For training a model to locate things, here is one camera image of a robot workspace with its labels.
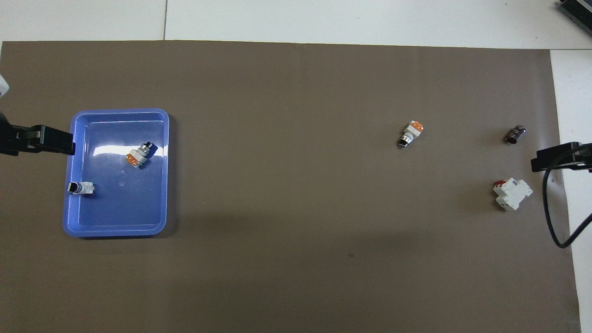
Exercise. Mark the grey finned metal device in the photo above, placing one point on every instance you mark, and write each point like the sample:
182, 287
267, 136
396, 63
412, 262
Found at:
578, 10

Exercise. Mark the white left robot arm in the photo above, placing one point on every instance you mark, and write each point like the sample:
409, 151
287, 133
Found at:
3, 87

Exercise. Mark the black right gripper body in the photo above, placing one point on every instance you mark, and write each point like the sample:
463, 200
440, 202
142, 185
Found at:
587, 164

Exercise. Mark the white circuit breaker red lever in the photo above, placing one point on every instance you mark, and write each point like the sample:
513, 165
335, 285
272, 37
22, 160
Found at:
512, 193

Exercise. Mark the small white selector switch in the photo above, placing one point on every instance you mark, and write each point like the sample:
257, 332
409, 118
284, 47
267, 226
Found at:
81, 188

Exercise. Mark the selector switch orange green block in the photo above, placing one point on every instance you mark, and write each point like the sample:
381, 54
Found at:
410, 132

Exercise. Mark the selector switch with orange block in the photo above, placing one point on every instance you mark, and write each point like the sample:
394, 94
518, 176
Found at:
138, 156

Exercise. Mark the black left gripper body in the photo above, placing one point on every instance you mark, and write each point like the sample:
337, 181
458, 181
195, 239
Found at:
8, 138

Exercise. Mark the blue plastic tray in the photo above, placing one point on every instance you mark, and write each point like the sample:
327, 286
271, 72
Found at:
120, 208

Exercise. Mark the small dark brown capacitor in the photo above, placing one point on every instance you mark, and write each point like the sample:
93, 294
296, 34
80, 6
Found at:
515, 134

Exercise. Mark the brown paper table mat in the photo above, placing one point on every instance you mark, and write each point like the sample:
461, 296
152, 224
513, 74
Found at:
296, 185

